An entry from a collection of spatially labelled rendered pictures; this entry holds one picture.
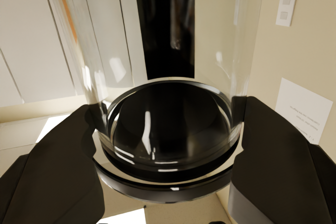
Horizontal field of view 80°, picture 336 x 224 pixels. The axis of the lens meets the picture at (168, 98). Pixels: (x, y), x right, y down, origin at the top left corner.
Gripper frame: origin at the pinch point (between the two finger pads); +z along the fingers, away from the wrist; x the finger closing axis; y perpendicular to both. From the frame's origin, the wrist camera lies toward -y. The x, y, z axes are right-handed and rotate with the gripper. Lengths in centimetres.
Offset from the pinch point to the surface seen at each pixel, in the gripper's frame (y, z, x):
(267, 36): 13, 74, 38
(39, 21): 13, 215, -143
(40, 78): 76, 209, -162
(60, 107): 140, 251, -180
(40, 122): 150, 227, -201
